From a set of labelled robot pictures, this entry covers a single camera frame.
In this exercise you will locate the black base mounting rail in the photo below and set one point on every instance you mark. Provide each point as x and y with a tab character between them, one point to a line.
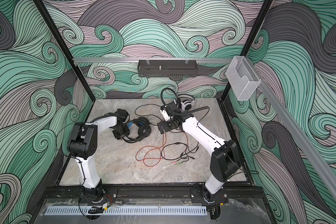
192	192

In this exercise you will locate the white black headphones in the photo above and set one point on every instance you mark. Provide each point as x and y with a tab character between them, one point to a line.
184	102

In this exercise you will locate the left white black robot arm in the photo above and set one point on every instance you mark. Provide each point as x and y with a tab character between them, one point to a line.
83	143

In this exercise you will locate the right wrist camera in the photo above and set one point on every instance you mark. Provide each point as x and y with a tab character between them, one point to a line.
165	115

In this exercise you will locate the clear plastic wall bin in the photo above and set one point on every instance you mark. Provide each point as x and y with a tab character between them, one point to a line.
243	77

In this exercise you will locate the black perforated wall tray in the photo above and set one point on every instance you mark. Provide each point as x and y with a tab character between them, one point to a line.
167	68

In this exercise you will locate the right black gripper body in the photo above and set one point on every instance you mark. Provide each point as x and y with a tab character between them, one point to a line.
171	125

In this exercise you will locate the white slotted cable duct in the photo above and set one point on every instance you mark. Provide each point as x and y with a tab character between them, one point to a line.
129	210

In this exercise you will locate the aluminium rail wall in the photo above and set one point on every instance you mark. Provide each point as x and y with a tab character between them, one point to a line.
106	60
322	168

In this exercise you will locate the black frame post left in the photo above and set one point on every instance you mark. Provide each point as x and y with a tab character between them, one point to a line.
55	32

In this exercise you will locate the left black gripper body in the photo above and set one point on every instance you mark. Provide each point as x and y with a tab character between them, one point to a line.
121	132

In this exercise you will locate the black blue headphones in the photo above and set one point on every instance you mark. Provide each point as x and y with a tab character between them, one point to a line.
144	130

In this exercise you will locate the black frame post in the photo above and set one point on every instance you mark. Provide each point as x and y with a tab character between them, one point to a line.
55	32
251	38

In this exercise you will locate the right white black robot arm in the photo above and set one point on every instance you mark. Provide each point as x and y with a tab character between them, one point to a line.
225	158

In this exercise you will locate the black frame post right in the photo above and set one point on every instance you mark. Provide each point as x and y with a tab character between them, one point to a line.
251	38

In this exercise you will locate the aluminium rail right wall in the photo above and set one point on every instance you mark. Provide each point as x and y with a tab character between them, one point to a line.
322	168

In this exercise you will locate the aluminium rail back wall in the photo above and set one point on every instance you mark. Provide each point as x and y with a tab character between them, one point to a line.
106	60

